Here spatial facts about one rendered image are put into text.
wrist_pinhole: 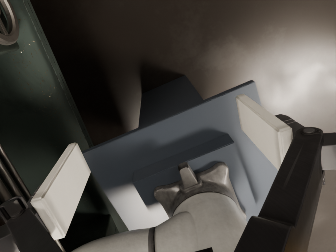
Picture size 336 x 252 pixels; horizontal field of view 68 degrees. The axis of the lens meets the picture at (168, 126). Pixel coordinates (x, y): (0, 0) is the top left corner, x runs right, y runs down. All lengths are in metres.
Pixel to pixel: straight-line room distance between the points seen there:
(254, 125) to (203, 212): 0.34
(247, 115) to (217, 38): 1.15
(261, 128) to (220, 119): 0.43
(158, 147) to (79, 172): 0.41
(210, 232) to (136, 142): 0.26
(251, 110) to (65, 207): 0.13
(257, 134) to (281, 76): 1.32
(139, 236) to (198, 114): 0.29
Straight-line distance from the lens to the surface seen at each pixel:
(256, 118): 0.16
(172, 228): 0.49
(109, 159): 0.62
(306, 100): 1.60
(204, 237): 0.46
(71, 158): 0.19
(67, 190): 0.18
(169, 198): 0.59
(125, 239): 0.50
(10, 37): 0.65
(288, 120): 0.17
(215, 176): 0.58
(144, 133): 0.58
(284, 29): 1.45
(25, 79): 0.84
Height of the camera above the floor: 1.28
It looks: 68 degrees down
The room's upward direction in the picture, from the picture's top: 169 degrees clockwise
